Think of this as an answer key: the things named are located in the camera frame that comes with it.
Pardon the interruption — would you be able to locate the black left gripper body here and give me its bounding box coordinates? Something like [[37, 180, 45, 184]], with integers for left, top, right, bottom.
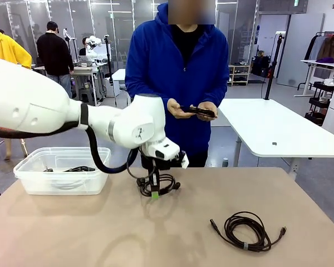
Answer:
[[141, 155, 172, 171]]

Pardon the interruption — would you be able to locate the short black cable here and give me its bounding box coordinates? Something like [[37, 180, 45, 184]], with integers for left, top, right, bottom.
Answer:
[[136, 172, 182, 199]]

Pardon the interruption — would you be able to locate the black power cable with plug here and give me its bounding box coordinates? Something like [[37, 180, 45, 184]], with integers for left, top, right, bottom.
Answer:
[[43, 165, 97, 173]]

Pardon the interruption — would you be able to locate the black cable with white tie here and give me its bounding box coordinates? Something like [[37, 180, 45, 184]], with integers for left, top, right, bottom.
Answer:
[[180, 105, 218, 119]]

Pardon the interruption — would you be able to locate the long thin black cable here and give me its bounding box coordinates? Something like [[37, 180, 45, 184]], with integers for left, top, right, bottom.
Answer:
[[209, 211, 287, 253]]

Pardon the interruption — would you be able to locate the blue-sleeved left forearm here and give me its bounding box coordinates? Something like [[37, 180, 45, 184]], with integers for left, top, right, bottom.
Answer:
[[211, 80, 230, 115]]

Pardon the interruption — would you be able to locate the blue-sleeved right forearm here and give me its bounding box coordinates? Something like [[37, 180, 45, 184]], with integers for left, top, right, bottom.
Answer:
[[125, 79, 170, 108]]

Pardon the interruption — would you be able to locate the person's right hand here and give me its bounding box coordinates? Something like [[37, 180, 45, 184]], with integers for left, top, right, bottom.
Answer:
[[166, 98, 197, 120]]

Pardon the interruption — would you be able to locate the person's left hand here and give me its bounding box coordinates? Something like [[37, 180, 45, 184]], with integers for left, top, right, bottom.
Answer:
[[195, 101, 219, 122]]

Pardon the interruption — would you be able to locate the clear plastic storage container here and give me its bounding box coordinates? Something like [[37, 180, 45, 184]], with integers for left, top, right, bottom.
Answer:
[[13, 146, 112, 196]]

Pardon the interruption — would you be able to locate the person in blue hoodie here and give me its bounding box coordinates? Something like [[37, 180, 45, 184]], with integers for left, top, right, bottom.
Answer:
[[124, 2, 230, 168]]

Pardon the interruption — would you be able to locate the small white desk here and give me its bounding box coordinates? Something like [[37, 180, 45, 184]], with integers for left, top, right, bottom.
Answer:
[[111, 68, 126, 87]]

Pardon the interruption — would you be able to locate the grey plastic stool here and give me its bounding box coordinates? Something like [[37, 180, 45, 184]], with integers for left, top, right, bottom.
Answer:
[[78, 88, 95, 106]]

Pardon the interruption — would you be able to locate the wooden shoe rack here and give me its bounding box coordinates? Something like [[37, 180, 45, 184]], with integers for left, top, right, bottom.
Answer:
[[227, 64, 251, 86]]

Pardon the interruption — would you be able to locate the large white table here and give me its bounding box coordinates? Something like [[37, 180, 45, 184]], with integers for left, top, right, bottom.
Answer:
[[217, 98, 334, 175]]

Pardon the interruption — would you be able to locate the seated person in black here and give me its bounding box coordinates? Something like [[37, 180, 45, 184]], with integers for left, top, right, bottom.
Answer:
[[78, 37, 95, 56]]

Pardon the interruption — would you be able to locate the black backpack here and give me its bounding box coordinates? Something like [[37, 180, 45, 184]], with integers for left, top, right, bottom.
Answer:
[[252, 55, 269, 78]]

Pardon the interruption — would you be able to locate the tall black stand pole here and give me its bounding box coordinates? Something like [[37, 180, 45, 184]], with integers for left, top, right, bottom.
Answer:
[[263, 32, 287, 101]]

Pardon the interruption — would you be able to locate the person in black with cap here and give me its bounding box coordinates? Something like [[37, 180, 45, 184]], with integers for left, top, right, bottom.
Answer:
[[36, 21, 75, 98]]

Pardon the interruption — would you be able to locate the black utility cart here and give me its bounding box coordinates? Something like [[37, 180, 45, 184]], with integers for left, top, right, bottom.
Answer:
[[304, 81, 334, 126]]

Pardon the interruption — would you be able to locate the white desk with white legs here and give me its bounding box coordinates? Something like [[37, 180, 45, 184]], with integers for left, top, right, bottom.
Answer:
[[293, 59, 334, 98]]

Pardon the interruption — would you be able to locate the clothes rack with garments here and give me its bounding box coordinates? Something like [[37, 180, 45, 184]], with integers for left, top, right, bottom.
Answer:
[[303, 31, 334, 80]]

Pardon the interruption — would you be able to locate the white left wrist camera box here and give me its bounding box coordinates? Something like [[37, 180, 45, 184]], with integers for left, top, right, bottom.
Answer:
[[179, 151, 190, 170]]

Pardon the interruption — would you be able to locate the thick black arm hose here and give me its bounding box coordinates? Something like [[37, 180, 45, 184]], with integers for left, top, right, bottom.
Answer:
[[0, 122, 141, 175]]

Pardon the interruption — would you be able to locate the black camera tripod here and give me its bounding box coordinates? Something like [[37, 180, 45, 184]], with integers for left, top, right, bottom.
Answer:
[[103, 34, 115, 84]]

